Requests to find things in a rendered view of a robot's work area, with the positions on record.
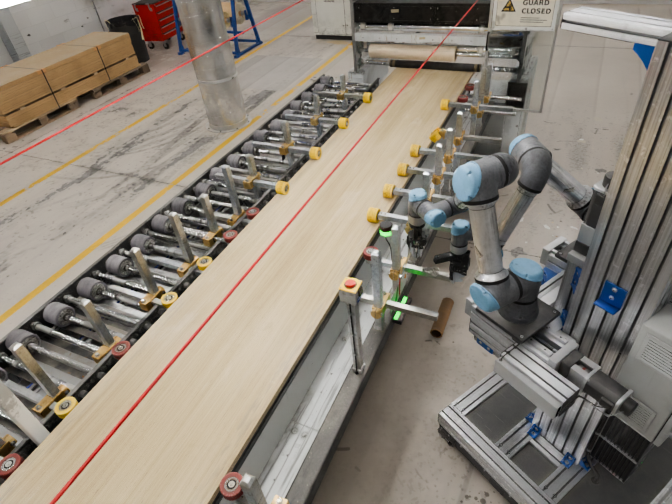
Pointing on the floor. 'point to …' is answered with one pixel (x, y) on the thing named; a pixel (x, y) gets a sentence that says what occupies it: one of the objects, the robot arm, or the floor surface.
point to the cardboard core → (442, 317)
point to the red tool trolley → (157, 21)
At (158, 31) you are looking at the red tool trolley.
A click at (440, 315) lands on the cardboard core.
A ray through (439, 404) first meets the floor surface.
